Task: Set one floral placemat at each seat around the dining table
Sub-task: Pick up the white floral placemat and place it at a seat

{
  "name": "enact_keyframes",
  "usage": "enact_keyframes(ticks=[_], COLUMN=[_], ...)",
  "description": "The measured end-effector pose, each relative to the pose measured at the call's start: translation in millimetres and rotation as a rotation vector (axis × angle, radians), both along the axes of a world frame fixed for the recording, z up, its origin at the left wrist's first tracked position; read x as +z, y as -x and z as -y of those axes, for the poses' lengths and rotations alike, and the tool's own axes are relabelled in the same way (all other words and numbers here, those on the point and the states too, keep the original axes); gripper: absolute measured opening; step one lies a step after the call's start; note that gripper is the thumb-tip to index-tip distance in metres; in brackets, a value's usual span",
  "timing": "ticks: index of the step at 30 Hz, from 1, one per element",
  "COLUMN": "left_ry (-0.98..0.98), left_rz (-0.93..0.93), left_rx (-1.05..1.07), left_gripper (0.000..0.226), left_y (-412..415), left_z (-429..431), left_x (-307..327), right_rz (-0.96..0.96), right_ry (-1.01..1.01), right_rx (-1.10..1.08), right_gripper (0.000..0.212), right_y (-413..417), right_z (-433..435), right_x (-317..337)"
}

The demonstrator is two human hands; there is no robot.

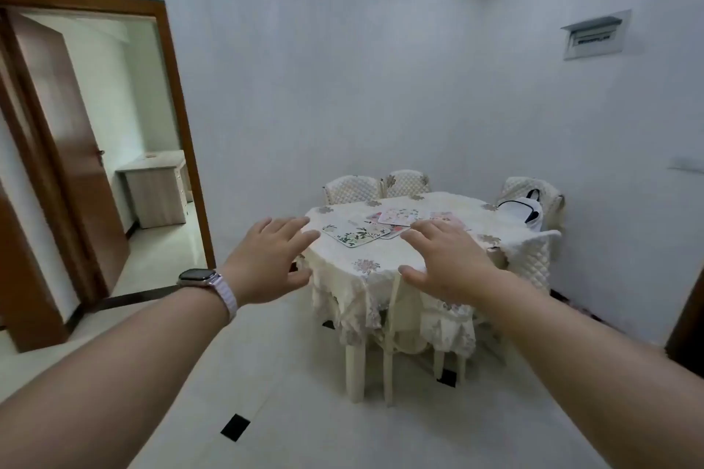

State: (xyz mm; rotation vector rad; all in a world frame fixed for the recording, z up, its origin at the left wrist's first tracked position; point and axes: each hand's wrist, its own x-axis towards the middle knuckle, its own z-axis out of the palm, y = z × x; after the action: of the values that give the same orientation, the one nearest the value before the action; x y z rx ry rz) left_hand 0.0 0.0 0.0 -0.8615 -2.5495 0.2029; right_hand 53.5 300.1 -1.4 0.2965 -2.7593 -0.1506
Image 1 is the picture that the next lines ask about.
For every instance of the pink floral placemat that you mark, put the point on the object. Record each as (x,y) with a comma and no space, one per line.
(446,216)

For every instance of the brown wooden door frame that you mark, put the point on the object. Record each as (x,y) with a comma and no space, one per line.
(181,128)

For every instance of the green leaf orange flower placemat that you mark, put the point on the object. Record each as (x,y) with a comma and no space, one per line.
(401,217)

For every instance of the dark door with wooden frame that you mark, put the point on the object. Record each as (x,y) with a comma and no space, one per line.
(687,331)

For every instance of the white wall switch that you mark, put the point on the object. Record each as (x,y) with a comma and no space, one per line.
(687,165)

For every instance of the brown wooden door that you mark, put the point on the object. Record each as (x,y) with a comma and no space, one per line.
(71,155)

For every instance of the person's right hand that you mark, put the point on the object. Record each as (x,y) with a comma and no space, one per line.
(456,265)

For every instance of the brown wooden panel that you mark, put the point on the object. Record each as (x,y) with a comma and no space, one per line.
(27,287)

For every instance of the person's right forearm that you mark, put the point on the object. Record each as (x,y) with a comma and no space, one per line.
(577,375)

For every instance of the white bag with black trim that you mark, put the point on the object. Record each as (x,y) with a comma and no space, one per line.
(520,213)

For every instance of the grey wall electrical panel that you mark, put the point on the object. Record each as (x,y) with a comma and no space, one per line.
(597,37)

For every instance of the smartwatch with white band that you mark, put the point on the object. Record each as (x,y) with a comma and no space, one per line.
(217,290)

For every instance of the white Beautiful floral placemat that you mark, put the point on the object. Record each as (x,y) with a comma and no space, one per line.
(357,235)

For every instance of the person's left forearm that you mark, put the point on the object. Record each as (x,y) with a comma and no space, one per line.
(110,375)

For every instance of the person's left hand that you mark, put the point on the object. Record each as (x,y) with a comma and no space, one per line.
(264,265)

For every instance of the table with cream tablecloth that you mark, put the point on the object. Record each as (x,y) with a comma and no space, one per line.
(344,257)

